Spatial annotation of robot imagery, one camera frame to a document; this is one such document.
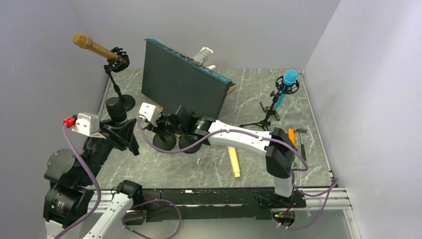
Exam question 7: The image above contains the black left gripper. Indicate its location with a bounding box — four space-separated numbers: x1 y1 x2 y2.
80 114 137 183

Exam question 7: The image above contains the black desk mic stand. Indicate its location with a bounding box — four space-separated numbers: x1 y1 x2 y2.
152 132 177 151

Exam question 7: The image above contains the black desk stand with clip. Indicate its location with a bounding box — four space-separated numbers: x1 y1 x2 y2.
178 135 202 154

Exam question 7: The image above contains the black microphone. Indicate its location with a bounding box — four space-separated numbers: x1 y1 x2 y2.
105 97 127 123

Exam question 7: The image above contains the cream beige microphone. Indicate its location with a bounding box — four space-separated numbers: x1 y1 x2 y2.
227 146 241 178

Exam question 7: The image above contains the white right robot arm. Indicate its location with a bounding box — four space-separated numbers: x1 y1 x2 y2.
139 105 296 207

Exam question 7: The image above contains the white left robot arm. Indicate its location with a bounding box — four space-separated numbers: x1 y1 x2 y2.
43 116 139 239

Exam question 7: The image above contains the gold microphone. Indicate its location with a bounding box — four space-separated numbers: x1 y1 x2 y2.
72 33 118 61

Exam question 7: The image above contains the black tripod mic stand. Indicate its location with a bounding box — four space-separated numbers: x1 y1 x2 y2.
239 73 300 131

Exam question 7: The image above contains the blue microphone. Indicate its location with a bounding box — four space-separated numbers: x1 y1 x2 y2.
275 69 298 108

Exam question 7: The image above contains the dark grey server chassis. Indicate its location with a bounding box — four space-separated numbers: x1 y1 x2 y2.
141 38 234 119

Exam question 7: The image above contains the wooden board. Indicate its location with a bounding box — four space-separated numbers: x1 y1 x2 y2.
157 83 236 138

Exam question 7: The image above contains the dark metal clamp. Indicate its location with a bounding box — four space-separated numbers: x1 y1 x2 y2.
259 102 280 121

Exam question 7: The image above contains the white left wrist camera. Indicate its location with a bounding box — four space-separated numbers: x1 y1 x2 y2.
63 113 100 137

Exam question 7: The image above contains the black shock mount stand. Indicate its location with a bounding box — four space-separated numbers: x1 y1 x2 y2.
103 46 136 112

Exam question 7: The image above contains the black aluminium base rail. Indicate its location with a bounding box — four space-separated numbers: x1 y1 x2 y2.
77 186 352 222

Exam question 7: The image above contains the orange handled tool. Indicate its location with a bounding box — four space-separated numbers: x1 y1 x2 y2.
288 126 297 148

